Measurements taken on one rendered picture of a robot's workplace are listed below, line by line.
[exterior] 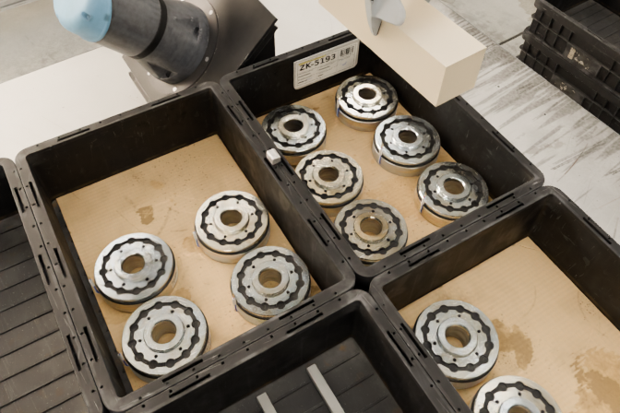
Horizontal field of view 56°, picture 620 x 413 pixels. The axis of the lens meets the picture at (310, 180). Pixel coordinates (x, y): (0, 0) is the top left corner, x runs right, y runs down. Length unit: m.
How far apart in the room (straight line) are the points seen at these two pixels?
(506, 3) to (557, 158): 1.70
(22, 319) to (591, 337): 0.72
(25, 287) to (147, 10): 0.46
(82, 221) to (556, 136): 0.87
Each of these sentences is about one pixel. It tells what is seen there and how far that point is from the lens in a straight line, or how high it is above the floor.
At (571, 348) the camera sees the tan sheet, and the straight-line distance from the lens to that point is 0.83.
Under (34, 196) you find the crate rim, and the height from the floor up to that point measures 0.92.
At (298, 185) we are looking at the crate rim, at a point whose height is 0.93.
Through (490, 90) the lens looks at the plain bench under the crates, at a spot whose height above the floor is 0.70.
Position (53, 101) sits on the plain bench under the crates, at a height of 0.70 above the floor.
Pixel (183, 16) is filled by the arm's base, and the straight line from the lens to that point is 1.06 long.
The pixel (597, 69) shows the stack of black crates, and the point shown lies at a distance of 1.73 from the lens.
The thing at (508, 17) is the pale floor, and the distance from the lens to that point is 2.75.
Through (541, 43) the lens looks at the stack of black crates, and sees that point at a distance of 1.81.
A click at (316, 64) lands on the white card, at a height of 0.90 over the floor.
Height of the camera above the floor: 1.53
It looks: 52 degrees down
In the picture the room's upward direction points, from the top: 1 degrees clockwise
